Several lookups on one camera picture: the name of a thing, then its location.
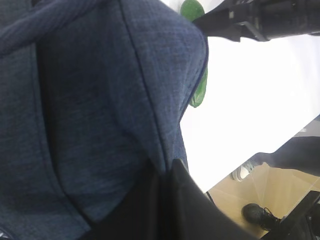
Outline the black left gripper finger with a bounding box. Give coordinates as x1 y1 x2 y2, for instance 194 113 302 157
85 157 252 240

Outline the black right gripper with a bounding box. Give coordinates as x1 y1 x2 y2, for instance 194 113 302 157
192 0 320 42

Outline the green cucumber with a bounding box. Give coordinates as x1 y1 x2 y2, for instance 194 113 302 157
179 0 208 108

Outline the navy blue lunch bag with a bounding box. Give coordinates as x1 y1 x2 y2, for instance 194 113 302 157
0 0 208 240

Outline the white sneaker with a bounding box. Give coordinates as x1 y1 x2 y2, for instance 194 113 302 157
230 160 263 182

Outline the black shoe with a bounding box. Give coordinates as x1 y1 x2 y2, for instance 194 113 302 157
241 203 281 232

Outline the dark trouser leg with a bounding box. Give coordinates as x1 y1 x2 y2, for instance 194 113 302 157
250 136 320 177

